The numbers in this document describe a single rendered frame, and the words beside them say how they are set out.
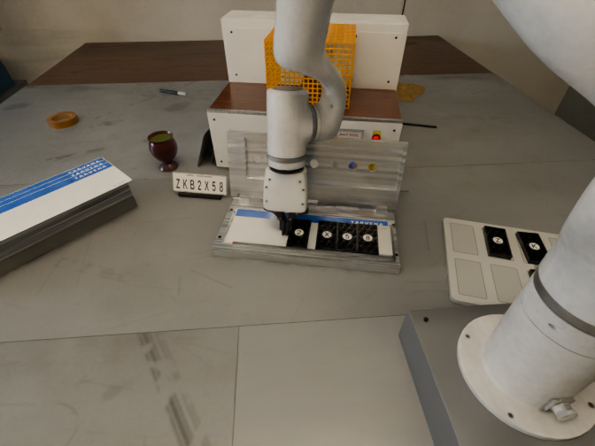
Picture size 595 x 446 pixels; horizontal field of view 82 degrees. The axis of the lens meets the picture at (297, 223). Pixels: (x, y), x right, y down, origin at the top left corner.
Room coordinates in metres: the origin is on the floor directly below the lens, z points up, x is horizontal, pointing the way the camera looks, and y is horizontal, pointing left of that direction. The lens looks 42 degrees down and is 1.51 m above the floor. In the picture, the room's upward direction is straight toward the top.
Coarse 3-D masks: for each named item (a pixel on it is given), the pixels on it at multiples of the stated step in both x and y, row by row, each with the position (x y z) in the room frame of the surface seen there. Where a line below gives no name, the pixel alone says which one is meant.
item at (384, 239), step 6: (378, 228) 0.61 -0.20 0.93; (384, 228) 0.61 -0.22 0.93; (378, 234) 0.59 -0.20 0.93; (384, 234) 0.59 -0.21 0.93; (378, 240) 0.57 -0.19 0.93; (384, 240) 0.57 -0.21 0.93; (390, 240) 0.57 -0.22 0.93; (384, 246) 0.55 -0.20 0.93; (390, 246) 0.55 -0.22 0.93; (384, 252) 0.53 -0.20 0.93; (390, 252) 0.53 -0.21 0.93
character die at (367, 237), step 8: (360, 224) 0.63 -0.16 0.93; (360, 232) 0.61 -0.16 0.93; (368, 232) 0.60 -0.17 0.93; (376, 232) 0.60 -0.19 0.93; (360, 240) 0.58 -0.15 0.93; (368, 240) 0.57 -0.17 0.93; (376, 240) 0.58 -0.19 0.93; (360, 248) 0.55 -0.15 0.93; (368, 248) 0.55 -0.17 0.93; (376, 248) 0.55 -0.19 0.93
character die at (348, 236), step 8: (344, 224) 0.63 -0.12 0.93; (352, 224) 0.63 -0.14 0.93; (344, 232) 0.60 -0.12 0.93; (352, 232) 0.60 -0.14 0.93; (336, 240) 0.57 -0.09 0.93; (344, 240) 0.57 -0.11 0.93; (352, 240) 0.58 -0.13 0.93; (336, 248) 0.55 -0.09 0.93; (344, 248) 0.55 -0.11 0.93; (352, 248) 0.55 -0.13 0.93
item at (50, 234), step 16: (96, 160) 0.81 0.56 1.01; (16, 192) 0.66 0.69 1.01; (112, 192) 0.71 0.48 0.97; (128, 192) 0.74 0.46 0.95; (80, 208) 0.65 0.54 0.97; (96, 208) 0.67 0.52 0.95; (112, 208) 0.69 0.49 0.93; (128, 208) 0.72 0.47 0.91; (48, 224) 0.59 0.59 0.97; (64, 224) 0.61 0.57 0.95; (80, 224) 0.63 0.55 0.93; (96, 224) 0.65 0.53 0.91; (16, 240) 0.54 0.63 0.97; (32, 240) 0.56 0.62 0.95; (48, 240) 0.57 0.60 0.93; (64, 240) 0.60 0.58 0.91; (0, 256) 0.51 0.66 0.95; (16, 256) 0.52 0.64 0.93; (32, 256) 0.54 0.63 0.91; (0, 272) 0.49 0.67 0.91
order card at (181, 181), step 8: (176, 176) 0.81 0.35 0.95; (184, 176) 0.81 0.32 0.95; (192, 176) 0.81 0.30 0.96; (200, 176) 0.80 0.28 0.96; (208, 176) 0.80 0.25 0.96; (216, 176) 0.80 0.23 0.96; (224, 176) 0.80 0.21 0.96; (176, 184) 0.80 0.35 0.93; (184, 184) 0.80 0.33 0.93; (192, 184) 0.80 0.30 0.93; (200, 184) 0.79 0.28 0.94; (208, 184) 0.79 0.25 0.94; (216, 184) 0.79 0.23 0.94; (224, 184) 0.79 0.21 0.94; (192, 192) 0.79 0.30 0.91; (200, 192) 0.78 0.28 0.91; (208, 192) 0.78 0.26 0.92; (216, 192) 0.78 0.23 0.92; (224, 192) 0.78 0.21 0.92
